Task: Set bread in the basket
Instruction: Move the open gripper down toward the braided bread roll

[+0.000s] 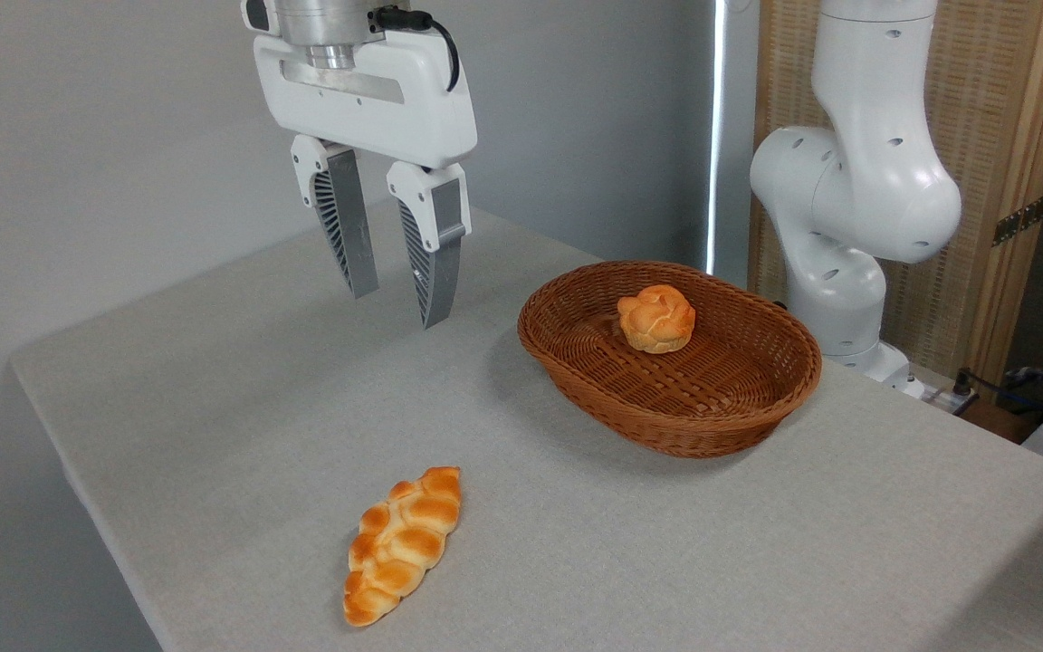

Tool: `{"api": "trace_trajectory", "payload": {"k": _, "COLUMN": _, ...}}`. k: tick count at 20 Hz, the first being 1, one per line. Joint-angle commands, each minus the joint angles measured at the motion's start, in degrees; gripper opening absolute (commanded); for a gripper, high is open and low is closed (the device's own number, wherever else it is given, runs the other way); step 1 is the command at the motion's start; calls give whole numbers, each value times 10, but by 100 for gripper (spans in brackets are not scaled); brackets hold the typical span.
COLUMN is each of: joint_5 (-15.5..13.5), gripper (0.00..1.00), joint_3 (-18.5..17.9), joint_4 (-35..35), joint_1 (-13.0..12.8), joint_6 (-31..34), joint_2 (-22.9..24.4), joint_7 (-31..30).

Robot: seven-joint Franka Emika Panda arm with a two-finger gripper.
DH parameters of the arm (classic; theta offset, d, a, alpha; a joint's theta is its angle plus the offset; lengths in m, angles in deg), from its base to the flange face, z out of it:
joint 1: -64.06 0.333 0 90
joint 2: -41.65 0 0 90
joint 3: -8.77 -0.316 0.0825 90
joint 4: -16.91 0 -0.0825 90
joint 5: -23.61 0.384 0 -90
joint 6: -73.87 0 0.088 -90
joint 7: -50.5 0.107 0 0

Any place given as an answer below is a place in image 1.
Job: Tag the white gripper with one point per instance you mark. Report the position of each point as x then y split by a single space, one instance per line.
368 100

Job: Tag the long braided bread loaf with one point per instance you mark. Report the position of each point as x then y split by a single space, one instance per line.
399 548

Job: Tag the round knotted bread roll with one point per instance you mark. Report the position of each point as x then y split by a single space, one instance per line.
657 319

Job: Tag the brown oval wicker basket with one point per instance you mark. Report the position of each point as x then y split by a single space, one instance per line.
712 407

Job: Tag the grey tablecloth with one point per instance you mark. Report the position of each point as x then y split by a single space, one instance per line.
214 407

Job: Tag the wooden rattan folding screen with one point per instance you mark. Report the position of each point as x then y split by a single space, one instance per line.
983 118

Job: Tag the dark metal screen hinge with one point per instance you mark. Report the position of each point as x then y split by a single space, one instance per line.
1019 220

